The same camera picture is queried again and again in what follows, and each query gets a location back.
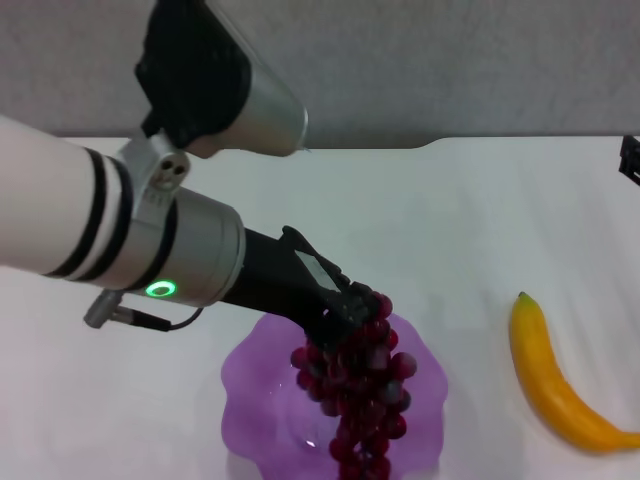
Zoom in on black cable with metal plug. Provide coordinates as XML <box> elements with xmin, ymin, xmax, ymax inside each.
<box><xmin>82</xmin><ymin>291</ymin><xmax>206</xmax><ymax>333</ymax></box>

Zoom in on yellow banana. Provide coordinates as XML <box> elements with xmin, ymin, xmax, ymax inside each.
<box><xmin>508</xmin><ymin>291</ymin><xmax>640</xmax><ymax>455</ymax></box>

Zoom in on purple wavy plastic plate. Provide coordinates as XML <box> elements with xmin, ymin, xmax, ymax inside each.
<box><xmin>220</xmin><ymin>312</ymin><xmax>449</xmax><ymax>480</ymax></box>

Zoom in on red purple grape bunch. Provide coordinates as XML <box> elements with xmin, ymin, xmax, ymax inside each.
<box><xmin>289</xmin><ymin>292</ymin><xmax>419</xmax><ymax>480</ymax></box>

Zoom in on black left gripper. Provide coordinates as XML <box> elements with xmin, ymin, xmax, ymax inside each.
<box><xmin>219</xmin><ymin>224</ymin><xmax>387</xmax><ymax>352</ymax></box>

